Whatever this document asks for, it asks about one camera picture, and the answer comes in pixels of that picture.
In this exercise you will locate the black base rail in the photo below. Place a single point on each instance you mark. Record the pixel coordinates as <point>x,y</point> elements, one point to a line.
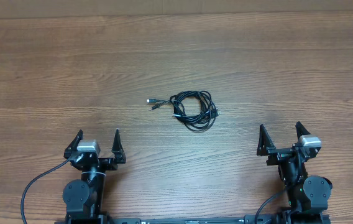
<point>247,219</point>

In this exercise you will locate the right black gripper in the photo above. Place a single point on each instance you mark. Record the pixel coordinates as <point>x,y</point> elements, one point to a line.
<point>266,149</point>

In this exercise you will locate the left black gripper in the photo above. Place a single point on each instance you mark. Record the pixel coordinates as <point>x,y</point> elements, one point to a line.
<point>110,163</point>

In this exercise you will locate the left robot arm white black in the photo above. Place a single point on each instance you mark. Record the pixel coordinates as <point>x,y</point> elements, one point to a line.
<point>84,197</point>

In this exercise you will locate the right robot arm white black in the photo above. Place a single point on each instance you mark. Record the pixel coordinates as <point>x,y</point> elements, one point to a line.
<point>307,195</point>

